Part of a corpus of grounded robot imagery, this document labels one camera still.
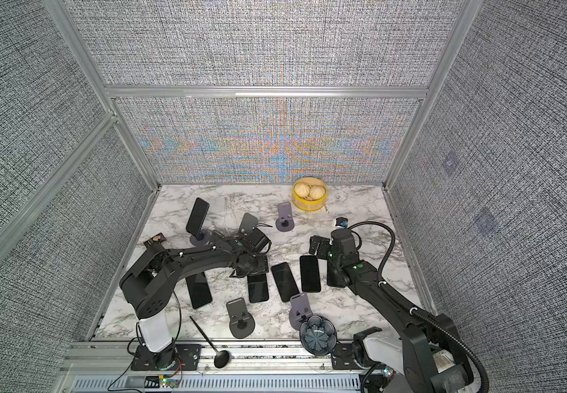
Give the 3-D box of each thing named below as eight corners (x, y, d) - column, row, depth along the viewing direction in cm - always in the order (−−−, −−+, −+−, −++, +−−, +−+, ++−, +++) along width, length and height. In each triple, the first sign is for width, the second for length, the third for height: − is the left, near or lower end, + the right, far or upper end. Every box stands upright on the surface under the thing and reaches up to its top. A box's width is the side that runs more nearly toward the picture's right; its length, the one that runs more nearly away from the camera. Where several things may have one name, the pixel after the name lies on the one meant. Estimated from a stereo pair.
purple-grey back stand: (276, 231, 105) (275, 217, 98) (276, 215, 111) (276, 201, 103) (293, 231, 105) (294, 217, 98) (293, 215, 111) (293, 201, 103)
